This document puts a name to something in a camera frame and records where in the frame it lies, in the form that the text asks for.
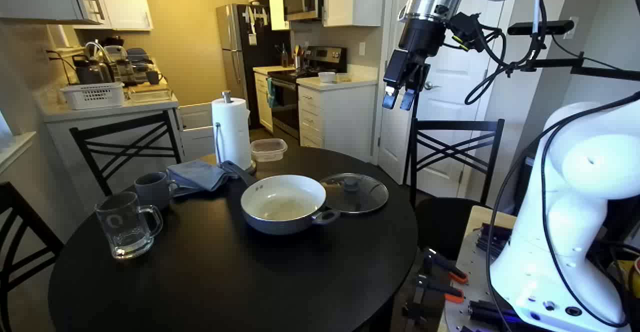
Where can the clear glass mug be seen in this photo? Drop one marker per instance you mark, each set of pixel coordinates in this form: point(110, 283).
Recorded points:
point(125, 227)

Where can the black gear block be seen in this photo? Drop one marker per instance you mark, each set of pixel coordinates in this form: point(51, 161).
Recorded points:
point(492, 239)

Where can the orange black clamp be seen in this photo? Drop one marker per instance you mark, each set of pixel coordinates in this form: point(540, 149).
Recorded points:
point(440, 289)
point(445, 267)

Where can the utensil holder with utensils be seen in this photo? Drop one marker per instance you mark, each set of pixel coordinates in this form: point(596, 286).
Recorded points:
point(297, 58)

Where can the white bowl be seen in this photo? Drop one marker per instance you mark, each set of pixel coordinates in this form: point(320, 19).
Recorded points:
point(326, 77)

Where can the camera on mount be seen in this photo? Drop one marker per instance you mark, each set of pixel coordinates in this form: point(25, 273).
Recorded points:
point(542, 27)

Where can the paper towel roll on holder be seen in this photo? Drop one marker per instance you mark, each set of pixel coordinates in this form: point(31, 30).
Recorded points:
point(231, 132)

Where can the white switch plate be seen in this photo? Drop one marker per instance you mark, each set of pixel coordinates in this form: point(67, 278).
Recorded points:
point(362, 48)

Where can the dark kettle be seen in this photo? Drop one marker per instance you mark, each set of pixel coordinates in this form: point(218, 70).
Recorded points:
point(90, 72)

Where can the black steel stove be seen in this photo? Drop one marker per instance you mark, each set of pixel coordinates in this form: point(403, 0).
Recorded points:
point(290, 102)

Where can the white wall socket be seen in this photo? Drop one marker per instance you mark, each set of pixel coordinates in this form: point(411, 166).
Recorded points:
point(571, 29)

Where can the clear plastic container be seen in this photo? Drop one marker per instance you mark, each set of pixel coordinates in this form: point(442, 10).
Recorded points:
point(268, 149)

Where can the white grey frying pan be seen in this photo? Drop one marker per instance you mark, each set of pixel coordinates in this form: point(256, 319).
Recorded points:
point(282, 204)

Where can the white plastic basket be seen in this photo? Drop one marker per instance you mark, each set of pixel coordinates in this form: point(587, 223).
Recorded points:
point(92, 96)

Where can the dark mug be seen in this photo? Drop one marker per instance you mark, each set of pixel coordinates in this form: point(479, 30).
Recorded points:
point(153, 77)

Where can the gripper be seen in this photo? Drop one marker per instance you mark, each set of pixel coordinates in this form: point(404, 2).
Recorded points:
point(420, 37)

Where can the teal dish towel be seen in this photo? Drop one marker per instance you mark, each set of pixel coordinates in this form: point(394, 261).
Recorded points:
point(270, 94)

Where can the white door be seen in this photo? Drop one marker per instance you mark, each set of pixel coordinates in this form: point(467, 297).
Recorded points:
point(450, 137)

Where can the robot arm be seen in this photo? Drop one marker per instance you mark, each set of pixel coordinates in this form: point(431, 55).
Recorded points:
point(580, 172)

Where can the grey ceramic mug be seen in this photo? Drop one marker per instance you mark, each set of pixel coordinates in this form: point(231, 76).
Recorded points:
point(152, 189)

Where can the grey folded cloth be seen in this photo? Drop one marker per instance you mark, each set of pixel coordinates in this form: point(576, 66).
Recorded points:
point(197, 174)

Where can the dark bottle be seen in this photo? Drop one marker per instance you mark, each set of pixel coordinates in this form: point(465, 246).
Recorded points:
point(284, 58)

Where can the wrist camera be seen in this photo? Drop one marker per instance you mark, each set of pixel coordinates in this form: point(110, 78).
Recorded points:
point(464, 29)

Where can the steel refrigerator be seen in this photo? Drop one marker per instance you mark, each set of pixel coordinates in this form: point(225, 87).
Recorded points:
point(237, 57)

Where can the black gear bar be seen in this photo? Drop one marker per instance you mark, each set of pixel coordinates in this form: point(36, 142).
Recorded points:
point(487, 311)

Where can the white drawer cabinet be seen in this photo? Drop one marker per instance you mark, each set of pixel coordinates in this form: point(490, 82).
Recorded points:
point(335, 122)

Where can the clear glass lid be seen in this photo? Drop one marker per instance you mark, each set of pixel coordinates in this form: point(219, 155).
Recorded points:
point(357, 194)

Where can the black wooden chair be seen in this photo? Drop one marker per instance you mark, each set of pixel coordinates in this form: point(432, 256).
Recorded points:
point(125, 147)
point(450, 222)
point(22, 252)

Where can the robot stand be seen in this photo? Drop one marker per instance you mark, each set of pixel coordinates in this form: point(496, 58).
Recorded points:
point(475, 267)

